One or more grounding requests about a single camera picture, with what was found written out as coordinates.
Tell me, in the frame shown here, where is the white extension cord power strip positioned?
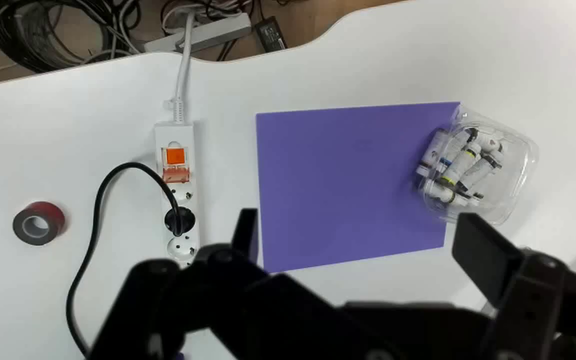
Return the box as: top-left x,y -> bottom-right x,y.
152,13 -> 209,269

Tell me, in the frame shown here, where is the white marker tube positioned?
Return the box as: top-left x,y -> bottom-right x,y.
434,129 -> 480,180
421,131 -> 454,180
456,136 -> 508,203
426,136 -> 493,203

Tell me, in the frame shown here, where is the red and black tape roll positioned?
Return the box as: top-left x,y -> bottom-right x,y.
10,201 -> 68,248

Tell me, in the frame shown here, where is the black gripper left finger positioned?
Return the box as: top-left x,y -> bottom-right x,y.
91,207 -> 273,360

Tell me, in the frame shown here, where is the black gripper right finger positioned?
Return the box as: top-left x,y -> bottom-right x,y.
451,213 -> 572,360

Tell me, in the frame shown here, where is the black power adapter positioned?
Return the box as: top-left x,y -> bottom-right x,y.
252,17 -> 291,53

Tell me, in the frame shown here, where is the black cable bundle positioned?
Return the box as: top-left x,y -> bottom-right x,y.
0,0 -> 145,77

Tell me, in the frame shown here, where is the purple paper sheet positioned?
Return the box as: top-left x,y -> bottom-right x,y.
255,100 -> 463,276

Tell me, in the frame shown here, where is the grey power strip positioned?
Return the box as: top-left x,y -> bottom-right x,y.
142,10 -> 255,58

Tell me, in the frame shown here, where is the black plug with cable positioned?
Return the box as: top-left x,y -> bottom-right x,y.
64,161 -> 201,358

